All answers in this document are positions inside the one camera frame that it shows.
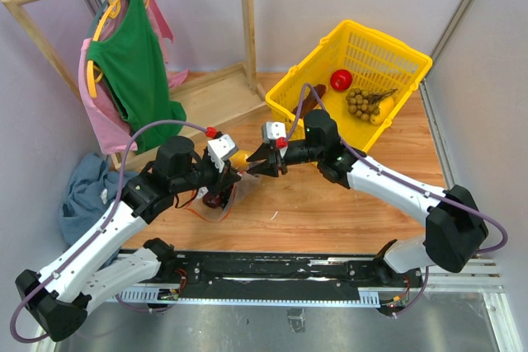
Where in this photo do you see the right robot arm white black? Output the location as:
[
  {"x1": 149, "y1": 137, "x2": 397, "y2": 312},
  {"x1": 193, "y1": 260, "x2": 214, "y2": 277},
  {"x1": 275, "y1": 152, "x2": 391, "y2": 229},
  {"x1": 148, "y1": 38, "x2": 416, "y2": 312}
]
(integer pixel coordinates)
[{"x1": 247, "y1": 109, "x2": 488, "y2": 286}]

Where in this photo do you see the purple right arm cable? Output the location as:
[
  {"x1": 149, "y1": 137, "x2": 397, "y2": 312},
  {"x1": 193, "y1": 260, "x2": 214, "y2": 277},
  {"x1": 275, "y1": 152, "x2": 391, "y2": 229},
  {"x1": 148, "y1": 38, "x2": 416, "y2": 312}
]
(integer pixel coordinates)
[{"x1": 284, "y1": 82, "x2": 509, "y2": 255}]

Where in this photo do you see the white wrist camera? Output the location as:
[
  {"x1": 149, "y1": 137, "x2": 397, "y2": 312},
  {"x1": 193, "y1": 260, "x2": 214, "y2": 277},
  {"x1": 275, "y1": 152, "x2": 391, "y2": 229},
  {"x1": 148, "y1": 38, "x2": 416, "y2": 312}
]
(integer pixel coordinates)
[
  {"x1": 262, "y1": 121, "x2": 288, "y2": 149},
  {"x1": 207, "y1": 134, "x2": 238, "y2": 173}
]

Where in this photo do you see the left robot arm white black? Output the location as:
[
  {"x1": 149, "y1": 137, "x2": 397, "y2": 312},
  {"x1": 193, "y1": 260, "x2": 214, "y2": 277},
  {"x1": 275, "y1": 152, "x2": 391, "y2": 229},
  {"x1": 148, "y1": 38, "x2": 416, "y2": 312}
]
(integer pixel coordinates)
[{"x1": 16, "y1": 133, "x2": 241, "y2": 342}]

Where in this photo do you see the wooden clothes rack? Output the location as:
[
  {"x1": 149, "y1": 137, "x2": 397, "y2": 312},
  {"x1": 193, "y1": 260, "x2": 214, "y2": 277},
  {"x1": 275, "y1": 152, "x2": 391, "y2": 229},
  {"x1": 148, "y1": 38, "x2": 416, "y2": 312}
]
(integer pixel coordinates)
[{"x1": 2, "y1": 0, "x2": 264, "y2": 170}]

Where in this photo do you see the tan longan bunch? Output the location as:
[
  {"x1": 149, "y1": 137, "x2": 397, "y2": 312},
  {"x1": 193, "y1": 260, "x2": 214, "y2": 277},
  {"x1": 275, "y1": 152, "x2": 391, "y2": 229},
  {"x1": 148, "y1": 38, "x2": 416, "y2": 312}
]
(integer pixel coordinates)
[{"x1": 346, "y1": 87, "x2": 396, "y2": 122}]

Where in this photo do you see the red apple toy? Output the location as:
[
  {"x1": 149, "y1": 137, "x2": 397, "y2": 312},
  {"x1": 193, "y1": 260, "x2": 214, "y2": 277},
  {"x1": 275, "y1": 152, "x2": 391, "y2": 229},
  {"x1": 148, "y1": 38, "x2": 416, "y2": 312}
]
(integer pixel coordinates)
[{"x1": 330, "y1": 68, "x2": 353, "y2": 92}]

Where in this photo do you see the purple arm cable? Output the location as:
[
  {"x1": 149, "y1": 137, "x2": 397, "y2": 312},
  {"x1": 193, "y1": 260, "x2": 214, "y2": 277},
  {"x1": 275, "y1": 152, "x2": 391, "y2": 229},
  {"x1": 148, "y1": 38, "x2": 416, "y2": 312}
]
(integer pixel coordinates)
[
  {"x1": 8, "y1": 120, "x2": 218, "y2": 344},
  {"x1": 284, "y1": 82, "x2": 509, "y2": 255}
]

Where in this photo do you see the clear zip bag orange zipper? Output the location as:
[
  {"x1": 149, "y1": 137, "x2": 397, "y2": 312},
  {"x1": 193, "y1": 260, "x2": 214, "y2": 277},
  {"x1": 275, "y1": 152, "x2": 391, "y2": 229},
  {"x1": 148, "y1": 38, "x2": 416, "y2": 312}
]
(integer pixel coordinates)
[{"x1": 184, "y1": 168, "x2": 260, "y2": 223}]

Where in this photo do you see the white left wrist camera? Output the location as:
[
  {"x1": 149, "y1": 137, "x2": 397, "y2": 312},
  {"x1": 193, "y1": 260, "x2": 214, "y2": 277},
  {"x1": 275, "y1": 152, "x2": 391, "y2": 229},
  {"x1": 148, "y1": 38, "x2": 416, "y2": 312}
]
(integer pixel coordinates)
[{"x1": 207, "y1": 134, "x2": 238, "y2": 173}]

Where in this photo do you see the green tank top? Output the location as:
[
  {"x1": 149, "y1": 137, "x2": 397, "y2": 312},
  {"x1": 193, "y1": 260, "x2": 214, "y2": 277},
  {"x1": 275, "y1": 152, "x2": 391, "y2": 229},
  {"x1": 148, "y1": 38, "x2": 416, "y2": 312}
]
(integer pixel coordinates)
[{"x1": 87, "y1": 0, "x2": 186, "y2": 132}]

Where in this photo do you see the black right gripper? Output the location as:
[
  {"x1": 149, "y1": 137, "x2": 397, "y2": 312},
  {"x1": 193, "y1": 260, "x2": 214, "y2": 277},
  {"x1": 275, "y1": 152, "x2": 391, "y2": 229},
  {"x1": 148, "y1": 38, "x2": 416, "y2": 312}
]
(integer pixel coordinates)
[{"x1": 246, "y1": 139, "x2": 323, "y2": 177}]

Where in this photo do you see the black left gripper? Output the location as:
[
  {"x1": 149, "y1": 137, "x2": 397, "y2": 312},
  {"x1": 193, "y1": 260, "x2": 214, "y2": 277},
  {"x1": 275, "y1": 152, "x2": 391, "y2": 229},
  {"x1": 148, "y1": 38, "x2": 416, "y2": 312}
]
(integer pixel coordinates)
[{"x1": 172, "y1": 152, "x2": 242, "y2": 198}]

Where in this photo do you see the yellow clothes hanger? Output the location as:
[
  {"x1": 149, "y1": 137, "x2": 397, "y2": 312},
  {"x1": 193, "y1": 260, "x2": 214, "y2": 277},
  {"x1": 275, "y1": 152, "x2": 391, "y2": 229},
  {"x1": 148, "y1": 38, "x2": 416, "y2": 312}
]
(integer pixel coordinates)
[{"x1": 85, "y1": 0, "x2": 158, "y2": 100}]

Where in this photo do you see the pink garment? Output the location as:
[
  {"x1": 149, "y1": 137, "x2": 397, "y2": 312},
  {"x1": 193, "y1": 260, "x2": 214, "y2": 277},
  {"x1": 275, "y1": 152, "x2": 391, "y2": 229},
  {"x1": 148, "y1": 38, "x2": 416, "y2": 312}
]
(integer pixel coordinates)
[{"x1": 78, "y1": 0, "x2": 189, "y2": 154}]

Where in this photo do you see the yellow bell pepper toy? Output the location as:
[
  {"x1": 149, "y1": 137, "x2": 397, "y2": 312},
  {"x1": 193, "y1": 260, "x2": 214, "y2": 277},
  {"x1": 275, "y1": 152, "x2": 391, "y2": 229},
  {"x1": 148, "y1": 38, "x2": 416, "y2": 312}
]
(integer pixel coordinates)
[{"x1": 229, "y1": 150, "x2": 251, "y2": 171}]

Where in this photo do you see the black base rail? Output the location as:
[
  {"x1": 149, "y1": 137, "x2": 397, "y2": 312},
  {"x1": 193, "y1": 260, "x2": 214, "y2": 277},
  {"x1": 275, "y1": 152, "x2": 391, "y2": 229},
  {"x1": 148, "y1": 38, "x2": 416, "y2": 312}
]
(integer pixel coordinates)
[{"x1": 120, "y1": 251, "x2": 422, "y2": 308}]

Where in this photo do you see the yellow plastic basket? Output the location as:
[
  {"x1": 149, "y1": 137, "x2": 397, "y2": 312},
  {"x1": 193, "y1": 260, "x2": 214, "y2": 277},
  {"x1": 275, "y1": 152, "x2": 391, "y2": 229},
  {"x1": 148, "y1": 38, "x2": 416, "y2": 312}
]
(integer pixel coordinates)
[{"x1": 266, "y1": 20, "x2": 432, "y2": 152}]

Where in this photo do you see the blue cloth heap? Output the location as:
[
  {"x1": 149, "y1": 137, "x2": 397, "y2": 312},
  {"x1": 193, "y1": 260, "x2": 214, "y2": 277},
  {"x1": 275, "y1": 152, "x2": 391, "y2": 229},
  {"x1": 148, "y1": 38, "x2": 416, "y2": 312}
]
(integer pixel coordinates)
[{"x1": 58, "y1": 153, "x2": 119, "y2": 246}]

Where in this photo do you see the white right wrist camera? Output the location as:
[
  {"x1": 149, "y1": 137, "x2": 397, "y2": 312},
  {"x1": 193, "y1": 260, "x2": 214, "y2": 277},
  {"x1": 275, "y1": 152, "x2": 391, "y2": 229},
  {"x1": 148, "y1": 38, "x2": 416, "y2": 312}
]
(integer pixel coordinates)
[{"x1": 262, "y1": 121, "x2": 288, "y2": 149}]

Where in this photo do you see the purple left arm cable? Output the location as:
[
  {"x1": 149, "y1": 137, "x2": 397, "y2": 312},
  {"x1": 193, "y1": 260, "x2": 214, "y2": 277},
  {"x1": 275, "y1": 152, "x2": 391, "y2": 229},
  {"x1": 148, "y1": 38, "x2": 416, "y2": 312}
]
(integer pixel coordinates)
[{"x1": 8, "y1": 120, "x2": 218, "y2": 344}]

